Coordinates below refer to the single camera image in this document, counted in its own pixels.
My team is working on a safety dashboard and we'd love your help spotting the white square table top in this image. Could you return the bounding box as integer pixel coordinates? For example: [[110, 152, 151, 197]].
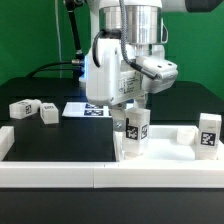
[[114, 125, 224, 161]]

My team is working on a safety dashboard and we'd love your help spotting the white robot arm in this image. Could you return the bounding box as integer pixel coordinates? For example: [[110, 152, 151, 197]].
[[85, 0, 223, 132]]

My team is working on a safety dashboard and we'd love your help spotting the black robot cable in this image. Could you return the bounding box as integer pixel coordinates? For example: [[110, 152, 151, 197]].
[[25, 0, 86, 79]]

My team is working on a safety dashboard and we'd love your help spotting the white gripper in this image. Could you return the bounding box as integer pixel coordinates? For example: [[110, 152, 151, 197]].
[[86, 43, 178, 132]]

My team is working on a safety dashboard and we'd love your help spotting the white U-shaped obstacle fence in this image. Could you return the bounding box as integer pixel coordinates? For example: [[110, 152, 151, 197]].
[[0, 126, 224, 188]]

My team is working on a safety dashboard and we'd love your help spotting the white sheet with markers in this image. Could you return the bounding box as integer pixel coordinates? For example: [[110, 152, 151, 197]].
[[62, 102, 110, 118]]

